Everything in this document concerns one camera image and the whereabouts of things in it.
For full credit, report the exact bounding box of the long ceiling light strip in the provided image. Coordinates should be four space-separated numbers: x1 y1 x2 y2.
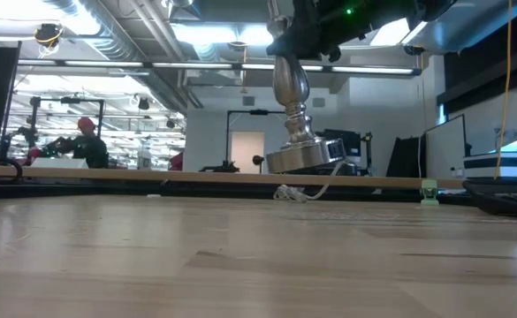
17 59 422 77

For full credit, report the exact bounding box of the ceiling camera with yellow cable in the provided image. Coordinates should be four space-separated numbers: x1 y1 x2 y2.
34 22 65 48

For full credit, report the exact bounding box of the black computer monitor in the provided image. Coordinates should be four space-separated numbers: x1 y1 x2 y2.
319 129 362 170

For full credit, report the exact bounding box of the clear lamp power cord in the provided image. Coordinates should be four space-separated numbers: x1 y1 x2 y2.
273 160 348 205

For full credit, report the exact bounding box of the white board panel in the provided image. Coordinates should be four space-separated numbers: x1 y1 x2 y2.
424 114 468 180

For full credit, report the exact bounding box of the black aluminium table frame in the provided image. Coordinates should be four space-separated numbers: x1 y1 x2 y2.
0 180 467 207

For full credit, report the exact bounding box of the yellow cable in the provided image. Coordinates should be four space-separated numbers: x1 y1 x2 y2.
494 0 514 180

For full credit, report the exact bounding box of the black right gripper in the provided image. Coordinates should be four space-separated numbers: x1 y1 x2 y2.
266 0 344 63

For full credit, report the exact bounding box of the silver metal lamp base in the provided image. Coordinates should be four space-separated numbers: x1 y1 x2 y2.
265 0 347 175

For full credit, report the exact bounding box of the person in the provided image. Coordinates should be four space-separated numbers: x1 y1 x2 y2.
41 117 110 170

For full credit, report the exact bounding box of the black background frame rig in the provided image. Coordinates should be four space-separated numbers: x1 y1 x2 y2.
27 95 106 165
225 110 293 174

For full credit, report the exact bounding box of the light wooden desk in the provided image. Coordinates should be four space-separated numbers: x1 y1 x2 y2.
0 163 465 190

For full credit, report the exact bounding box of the black fabric panel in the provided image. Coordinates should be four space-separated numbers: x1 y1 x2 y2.
385 135 428 179

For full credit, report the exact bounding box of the light green clip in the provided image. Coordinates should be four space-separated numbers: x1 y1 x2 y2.
420 178 441 208

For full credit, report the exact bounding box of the white striped box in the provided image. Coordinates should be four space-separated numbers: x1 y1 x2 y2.
463 140 517 180

